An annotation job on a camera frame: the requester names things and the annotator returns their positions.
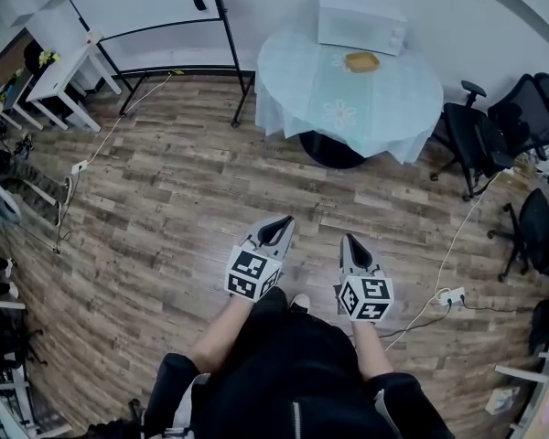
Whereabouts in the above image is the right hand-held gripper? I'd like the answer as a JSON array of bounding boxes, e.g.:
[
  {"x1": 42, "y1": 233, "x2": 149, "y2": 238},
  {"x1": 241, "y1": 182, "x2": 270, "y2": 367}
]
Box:
[{"x1": 335, "y1": 232, "x2": 395, "y2": 325}]

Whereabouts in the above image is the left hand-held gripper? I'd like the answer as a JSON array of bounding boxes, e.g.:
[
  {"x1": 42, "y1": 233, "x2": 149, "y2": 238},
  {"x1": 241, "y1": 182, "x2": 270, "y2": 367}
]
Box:
[{"x1": 223, "y1": 215, "x2": 296, "y2": 304}]

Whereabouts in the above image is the yellow container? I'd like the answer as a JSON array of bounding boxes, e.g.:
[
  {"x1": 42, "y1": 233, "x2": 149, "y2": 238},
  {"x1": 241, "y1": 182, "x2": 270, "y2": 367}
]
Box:
[{"x1": 343, "y1": 51, "x2": 381, "y2": 75}]

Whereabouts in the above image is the person's right forearm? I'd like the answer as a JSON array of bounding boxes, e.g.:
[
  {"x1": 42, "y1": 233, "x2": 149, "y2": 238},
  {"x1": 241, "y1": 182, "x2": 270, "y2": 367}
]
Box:
[{"x1": 350, "y1": 320, "x2": 395, "y2": 382}]

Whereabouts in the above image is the person's left forearm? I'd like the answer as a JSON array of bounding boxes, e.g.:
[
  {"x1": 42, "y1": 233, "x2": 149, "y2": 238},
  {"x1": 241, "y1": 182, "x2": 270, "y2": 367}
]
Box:
[{"x1": 188, "y1": 295, "x2": 259, "y2": 375}]

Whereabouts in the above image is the round table with black base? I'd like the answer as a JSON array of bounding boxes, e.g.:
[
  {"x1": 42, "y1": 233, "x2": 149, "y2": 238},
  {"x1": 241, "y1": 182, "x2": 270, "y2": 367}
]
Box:
[{"x1": 254, "y1": 23, "x2": 445, "y2": 171}]

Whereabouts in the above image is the person's black clothing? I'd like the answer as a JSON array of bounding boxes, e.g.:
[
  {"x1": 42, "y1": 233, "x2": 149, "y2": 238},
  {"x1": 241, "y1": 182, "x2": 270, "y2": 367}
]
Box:
[{"x1": 142, "y1": 285, "x2": 457, "y2": 439}]

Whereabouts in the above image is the light blue flowered tablecloth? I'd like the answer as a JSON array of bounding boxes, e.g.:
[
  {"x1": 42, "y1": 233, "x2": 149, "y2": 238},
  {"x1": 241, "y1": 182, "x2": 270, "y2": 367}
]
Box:
[{"x1": 254, "y1": 23, "x2": 445, "y2": 165}]

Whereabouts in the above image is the black mesh office chair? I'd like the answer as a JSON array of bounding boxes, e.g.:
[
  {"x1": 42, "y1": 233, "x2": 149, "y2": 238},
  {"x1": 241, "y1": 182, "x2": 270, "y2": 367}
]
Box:
[
  {"x1": 486, "y1": 176, "x2": 549, "y2": 284},
  {"x1": 430, "y1": 72, "x2": 549, "y2": 202}
]

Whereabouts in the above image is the white microwave oven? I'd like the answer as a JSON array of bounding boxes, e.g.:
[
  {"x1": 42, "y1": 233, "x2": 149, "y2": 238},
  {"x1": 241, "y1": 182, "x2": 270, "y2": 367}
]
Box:
[{"x1": 317, "y1": 0, "x2": 408, "y2": 58}]

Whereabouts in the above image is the white desk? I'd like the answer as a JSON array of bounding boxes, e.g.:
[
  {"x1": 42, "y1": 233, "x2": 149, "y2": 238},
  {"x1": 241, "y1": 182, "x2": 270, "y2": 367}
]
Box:
[{"x1": 24, "y1": 42, "x2": 124, "y2": 133}]

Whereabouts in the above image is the whiteboard on black stand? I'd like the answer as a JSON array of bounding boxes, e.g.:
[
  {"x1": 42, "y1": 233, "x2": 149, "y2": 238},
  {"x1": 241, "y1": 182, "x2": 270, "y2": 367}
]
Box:
[{"x1": 52, "y1": 0, "x2": 258, "y2": 128}]

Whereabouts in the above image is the white power cable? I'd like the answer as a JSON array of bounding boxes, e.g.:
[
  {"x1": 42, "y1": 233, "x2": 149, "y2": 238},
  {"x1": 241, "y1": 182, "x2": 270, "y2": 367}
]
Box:
[
  {"x1": 79, "y1": 71, "x2": 174, "y2": 169},
  {"x1": 383, "y1": 170, "x2": 505, "y2": 352}
]

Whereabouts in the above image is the black cable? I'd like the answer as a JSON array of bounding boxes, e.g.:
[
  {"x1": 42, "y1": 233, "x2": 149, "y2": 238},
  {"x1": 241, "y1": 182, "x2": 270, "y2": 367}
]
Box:
[{"x1": 447, "y1": 297, "x2": 532, "y2": 315}]

